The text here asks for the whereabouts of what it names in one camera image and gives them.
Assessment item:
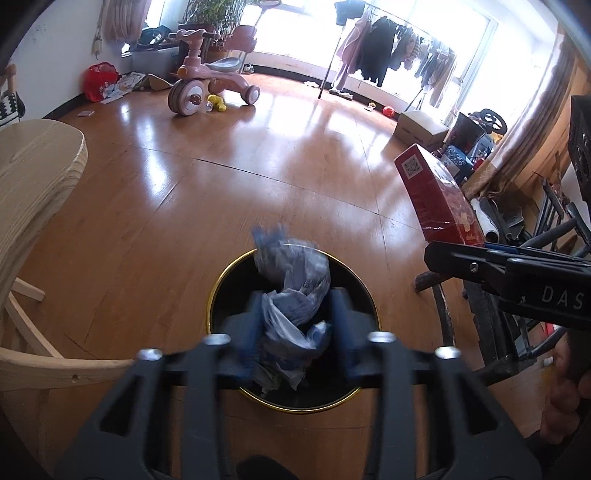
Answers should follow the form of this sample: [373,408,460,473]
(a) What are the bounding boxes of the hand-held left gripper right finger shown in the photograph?
[329,287,543,480]

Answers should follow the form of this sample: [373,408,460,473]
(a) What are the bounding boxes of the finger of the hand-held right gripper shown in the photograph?
[485,244,591,267]
[424,240,509,297]

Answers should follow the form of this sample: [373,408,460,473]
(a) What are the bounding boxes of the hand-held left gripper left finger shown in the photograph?
[53,288,266,480]

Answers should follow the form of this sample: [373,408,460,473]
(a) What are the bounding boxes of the black gold-rimmed trash bin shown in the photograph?
[205,249,380,414]

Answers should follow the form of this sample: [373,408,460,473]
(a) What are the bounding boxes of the red box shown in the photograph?
[394,143,485,247]

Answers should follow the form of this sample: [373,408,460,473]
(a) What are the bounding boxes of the blue white plastic wrapper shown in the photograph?
[252,224,333,398]

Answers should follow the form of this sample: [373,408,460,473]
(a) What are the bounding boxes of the person's right hand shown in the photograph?
[540,342,591,445]

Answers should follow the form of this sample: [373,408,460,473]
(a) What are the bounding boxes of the white roll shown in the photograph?
[475,198,500,243]

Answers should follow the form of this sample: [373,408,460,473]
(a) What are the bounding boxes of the black metal folding frames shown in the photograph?
[413,175,591,385]

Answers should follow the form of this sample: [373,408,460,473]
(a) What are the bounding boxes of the blue patterned bag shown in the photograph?
[444,145,472,171]

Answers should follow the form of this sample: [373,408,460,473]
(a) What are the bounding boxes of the black toy car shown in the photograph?
[465,108,509,141]

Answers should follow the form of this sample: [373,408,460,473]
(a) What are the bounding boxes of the beige patterned curtain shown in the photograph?
[462,34,580,197]

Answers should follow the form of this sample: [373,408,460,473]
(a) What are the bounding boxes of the cardboard box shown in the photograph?
[392,111,451,151]

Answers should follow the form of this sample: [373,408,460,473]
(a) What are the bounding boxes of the light wooden chair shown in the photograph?
[0,277,137,462]

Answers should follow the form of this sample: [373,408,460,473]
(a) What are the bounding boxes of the row of hanging clothes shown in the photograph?
[330,0,461,110]

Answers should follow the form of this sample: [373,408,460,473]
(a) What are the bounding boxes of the metal clothes rack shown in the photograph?
[318,4,462,112]

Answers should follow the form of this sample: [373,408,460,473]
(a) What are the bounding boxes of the pink tricycle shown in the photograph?
[167,0,283,117]

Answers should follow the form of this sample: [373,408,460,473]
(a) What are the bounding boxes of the pile of paper leaflets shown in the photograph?
[100,71,145,105]

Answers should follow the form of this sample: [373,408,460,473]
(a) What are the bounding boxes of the pale storage box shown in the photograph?
[121,46,181,77]

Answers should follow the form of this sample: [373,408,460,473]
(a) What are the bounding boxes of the red plastic bag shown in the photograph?
[83,63,120,103]

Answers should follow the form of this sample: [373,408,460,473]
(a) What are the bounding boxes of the potted plant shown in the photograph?
[178,0,251,48]

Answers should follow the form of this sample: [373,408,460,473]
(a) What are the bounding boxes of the brown patterned curtain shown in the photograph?
[102,0,151,45]

